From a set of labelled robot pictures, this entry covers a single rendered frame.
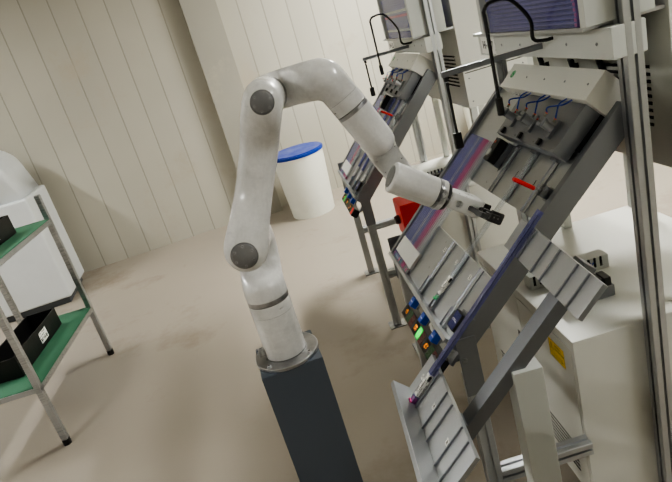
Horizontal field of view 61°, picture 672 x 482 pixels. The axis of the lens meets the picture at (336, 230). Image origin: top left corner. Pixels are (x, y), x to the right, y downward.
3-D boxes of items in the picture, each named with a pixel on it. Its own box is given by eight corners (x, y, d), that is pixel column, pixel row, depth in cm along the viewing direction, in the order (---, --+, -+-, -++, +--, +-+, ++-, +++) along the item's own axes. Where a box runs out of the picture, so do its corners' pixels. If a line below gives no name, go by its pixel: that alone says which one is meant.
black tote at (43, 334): (24, 376, 284) (14, 357, 280) (-10, 386, 283) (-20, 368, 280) (62, 323, 338) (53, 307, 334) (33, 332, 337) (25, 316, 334)
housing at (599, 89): (627, 131, 134) (584, 100, 130) (533, 109, 180) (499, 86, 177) (649, 101, 132) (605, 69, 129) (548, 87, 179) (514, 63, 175)
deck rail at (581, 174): (467, 357, 145) (448, 347, 144) (464, 353, 147) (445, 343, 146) (640, 115, 131) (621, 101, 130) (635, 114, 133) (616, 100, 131)
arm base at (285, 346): (260, 381, 156) (238, 324, 150) (253, 349, 174) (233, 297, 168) (324, 356, 159) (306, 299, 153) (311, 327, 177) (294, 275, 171)
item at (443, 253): (459, 345, 146) (449, 340, 145) (399, 256, 209) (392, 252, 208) (501, 285, 143) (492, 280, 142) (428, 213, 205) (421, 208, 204)
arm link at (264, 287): (245, 313, 155) (216, 235, 147) (252, 285, 173) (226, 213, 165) (287, 302, 155) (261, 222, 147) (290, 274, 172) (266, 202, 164)
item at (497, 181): (551, 230, 140) (535, 220, 138) (461, 173, 202) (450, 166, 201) (634, 113, 133) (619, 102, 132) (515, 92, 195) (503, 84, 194)
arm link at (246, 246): (269, 257, 162) (264, 281, 147) (226, 252, 161) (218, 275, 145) (291, 79, 146) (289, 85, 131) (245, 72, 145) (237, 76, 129)
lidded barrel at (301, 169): (293, 226, 506) (273, 162, 487) (285, 212, 554) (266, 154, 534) (345, 209, 513) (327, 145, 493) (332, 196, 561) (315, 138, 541)
